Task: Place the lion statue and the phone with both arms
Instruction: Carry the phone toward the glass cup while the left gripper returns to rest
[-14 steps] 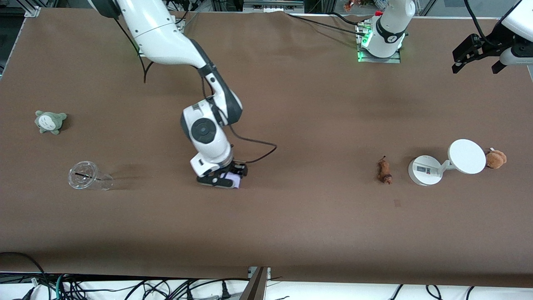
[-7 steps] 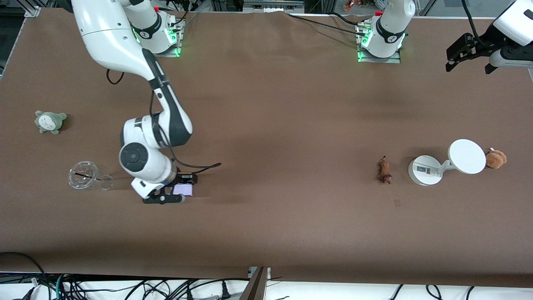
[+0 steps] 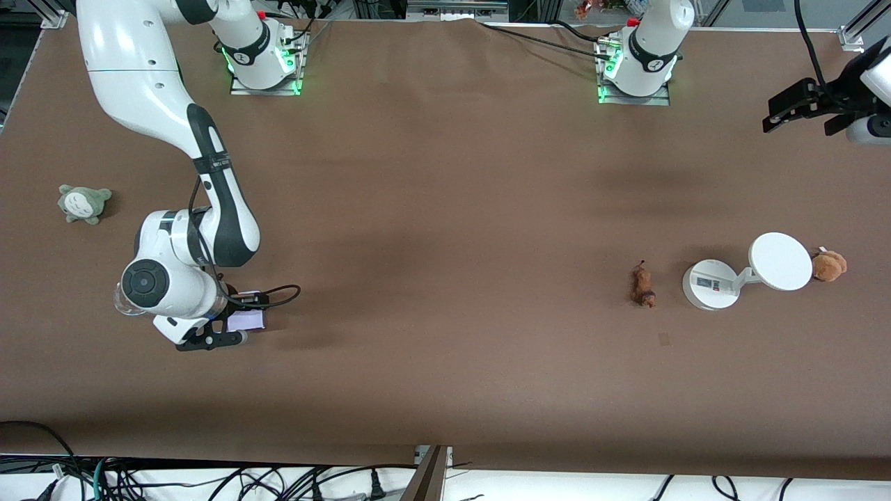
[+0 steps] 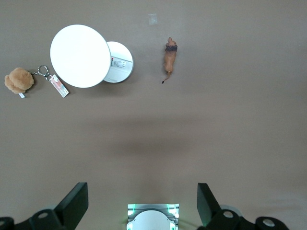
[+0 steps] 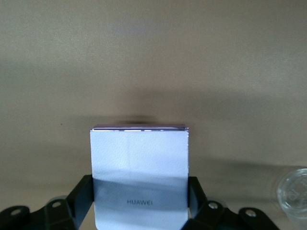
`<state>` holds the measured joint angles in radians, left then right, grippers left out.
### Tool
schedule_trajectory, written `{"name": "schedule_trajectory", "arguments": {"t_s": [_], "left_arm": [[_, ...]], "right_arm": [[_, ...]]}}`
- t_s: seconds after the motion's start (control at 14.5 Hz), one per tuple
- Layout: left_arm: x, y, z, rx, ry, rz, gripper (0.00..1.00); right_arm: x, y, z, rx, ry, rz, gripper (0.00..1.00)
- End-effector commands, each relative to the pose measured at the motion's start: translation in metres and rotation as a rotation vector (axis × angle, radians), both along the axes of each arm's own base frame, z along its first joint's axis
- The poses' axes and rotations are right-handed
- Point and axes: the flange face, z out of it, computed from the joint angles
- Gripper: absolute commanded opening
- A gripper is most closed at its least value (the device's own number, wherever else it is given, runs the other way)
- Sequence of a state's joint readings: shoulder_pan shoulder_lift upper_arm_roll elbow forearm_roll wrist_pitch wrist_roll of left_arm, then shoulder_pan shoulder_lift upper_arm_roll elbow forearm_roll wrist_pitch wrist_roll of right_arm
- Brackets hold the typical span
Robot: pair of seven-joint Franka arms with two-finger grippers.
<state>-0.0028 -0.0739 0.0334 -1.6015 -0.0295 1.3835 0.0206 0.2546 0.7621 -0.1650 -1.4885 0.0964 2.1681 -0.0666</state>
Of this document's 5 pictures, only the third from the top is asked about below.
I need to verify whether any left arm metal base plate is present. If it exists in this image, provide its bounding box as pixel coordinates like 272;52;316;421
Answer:
597;77;671;106

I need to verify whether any aluminium frame corner bracket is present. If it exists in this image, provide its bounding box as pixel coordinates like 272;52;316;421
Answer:
839;0;891;51

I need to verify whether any aluminium frame post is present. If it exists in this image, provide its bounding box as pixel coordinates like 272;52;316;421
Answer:
400;445;453;501

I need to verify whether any white round desk lamp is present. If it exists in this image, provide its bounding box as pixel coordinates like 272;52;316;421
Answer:
682;232;814;311

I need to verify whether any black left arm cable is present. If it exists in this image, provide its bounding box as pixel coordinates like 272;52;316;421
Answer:
795;0;836;95

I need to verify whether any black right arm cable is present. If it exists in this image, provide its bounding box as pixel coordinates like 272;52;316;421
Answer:
188;177;302;310

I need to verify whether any brown paper table cover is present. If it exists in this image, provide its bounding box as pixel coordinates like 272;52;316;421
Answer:
0;14;891;481

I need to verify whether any silver metal rail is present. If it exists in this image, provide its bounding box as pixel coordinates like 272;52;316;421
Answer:
407;0;509;22

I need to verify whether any brown lion statue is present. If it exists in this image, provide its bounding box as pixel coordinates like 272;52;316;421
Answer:
630;260;657;309

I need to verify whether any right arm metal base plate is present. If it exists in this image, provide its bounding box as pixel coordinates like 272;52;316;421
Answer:
230;66;305;96

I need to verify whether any black cable on table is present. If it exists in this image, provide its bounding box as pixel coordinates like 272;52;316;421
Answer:
480;23;613;60

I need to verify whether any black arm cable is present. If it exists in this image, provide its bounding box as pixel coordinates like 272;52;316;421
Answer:
188;177;302;310
795;0;836;95

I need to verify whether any black looped floor cable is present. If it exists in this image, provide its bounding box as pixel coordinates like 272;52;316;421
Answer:
0;420;79;501

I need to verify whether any grey-green plush toy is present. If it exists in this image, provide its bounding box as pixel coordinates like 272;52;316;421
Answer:
58;184;113;225

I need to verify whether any brown plush toy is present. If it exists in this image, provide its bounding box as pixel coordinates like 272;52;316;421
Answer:
811;247;849;283

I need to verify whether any clear plastic cup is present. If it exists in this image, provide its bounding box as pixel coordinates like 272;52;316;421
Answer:
113;282;140;316

